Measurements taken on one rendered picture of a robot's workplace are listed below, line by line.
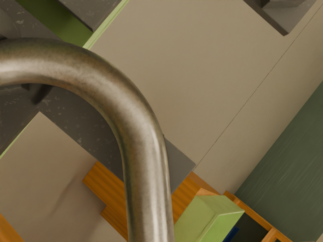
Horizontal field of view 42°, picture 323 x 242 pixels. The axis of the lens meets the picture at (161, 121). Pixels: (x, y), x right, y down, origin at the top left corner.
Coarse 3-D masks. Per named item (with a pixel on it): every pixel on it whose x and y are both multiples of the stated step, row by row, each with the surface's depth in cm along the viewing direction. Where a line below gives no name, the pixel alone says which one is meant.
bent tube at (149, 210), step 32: (0, 64) 26; (32, 64) 26; (64, 64) 26; (96, 64) 27; (96, 96) 27; (128, 96) 27; (128, 128) 26; (160, 128) 28; (128, 160) 27; (160, 160) 27; (128, 192) 27; (160, 192) 26; (128, 224) 27; (160, 224) 26
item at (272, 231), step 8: (224, 192) 567; (232, 200) 560; (240, 200) 599; (248, 208) 551; (256, 216) 545; (264, 224) 539; (232, 232) 595; (272, 232) 530; (280, 232) 571; (224, 240) 557; (264, 240) 531; (272, 240) 532; (280, 240) 528; (288, 240) 530
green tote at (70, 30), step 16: (16, 0) 47; (32, 0) 46; (48, 0) 46; (128, 0) 44; (48, 16) 45; (64, 16) 44; (112, 16) 43; (64, 32) 44; (80, 32) 43; (96, 32) 43
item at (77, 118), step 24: (0, 0) 32; (24, 24) 32; (24, 96) 31; (48, 96) 31; (72, 96) 31; (0, 120) 31; (24, 120) 31; (72, 120) 31; (96, 120) 31; (0, 144) 31; (96, 144) 31; (168, 144) 31; (120, 168) 31; (192, 168) 31
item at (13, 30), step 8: (0, 8) 27; (0, 16) 27; (8, 16) 29; (0, 24) 26; (8, 24) 28; (16, 24) 31; (0, 32) 26; (8, 32) 28; (16, 32) 30; (0, 88) 29; (8, 88) 29; (16, 88) 29; (24, 88) 30; (0, 96) 31
